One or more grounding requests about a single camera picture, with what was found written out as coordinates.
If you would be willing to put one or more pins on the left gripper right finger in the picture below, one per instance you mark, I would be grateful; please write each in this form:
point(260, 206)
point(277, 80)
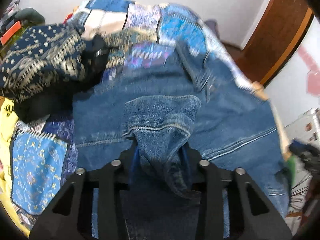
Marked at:
point(251, 213)

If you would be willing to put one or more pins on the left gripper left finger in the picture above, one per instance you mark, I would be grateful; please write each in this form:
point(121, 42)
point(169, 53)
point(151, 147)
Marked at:
point(69, 213)

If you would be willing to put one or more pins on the blue denim jacket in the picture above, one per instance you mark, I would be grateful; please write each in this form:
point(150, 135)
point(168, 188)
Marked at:
point(165, 97)

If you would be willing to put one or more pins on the black garment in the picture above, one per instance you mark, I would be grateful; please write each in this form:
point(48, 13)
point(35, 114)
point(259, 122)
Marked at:
point(57, 98)

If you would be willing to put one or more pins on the yellow printed garment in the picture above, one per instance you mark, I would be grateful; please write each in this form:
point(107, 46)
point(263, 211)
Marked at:
point(8, 122)

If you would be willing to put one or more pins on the navy patterned folded garment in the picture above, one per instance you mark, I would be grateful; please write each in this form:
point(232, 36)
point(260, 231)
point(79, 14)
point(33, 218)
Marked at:
point(39, 58)

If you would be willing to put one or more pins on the grey purple backpack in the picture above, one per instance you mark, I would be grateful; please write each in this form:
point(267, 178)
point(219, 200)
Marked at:
point(213, 26)

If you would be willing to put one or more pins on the blue patchwork bedspread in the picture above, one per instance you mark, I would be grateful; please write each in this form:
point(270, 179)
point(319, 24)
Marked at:
point(43, 153)

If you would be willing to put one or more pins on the cluttered pile with orange box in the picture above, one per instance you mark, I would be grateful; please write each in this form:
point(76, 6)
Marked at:
point(14, 22)

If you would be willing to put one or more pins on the wooden wardrobe door frame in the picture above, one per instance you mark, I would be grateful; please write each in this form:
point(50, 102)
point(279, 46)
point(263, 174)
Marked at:
point(279, 33)

